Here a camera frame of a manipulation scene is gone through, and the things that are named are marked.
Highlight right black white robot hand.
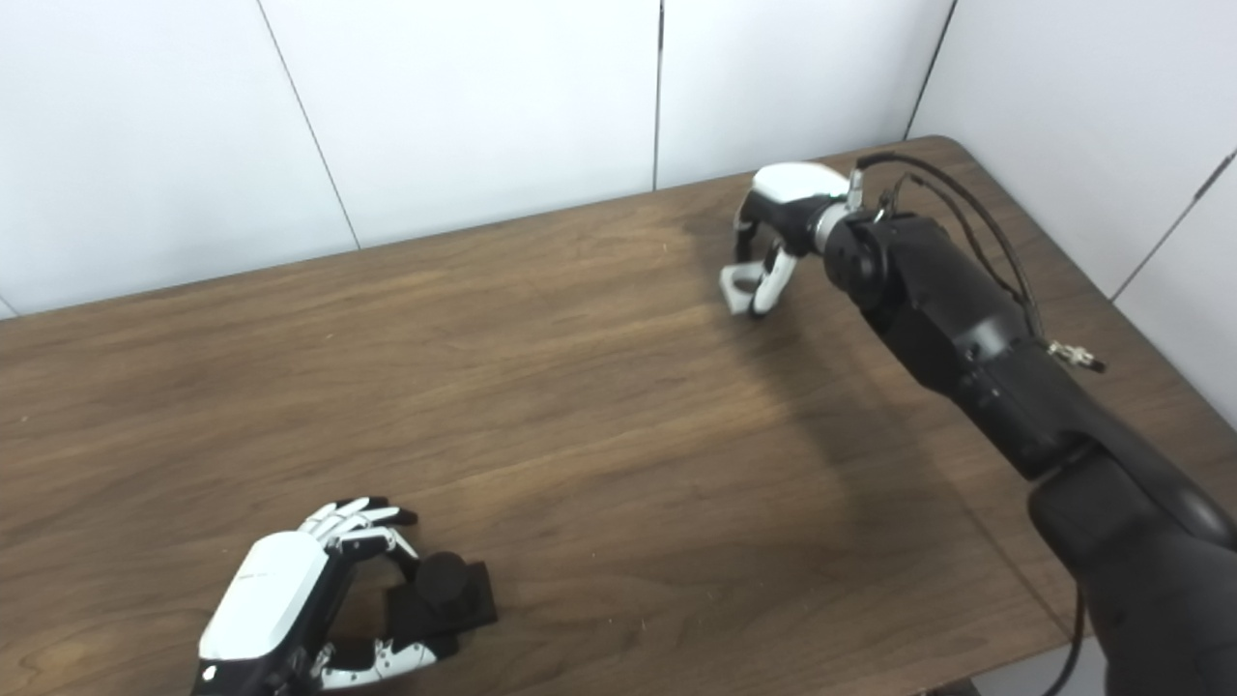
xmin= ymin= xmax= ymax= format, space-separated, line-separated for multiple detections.
xmin=732 ymin=162 xmax=853 ymax=318

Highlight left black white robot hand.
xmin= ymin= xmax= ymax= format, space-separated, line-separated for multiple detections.
xmin=190 ymin=497 xmax=460 ymax=696

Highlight black peg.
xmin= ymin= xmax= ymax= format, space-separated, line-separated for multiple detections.
xmin=385 ymin=551 xmax=500 ymax=639

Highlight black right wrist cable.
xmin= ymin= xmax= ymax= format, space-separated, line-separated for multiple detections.
xmin=850 ymin=152 xmax=1050 ymax=339

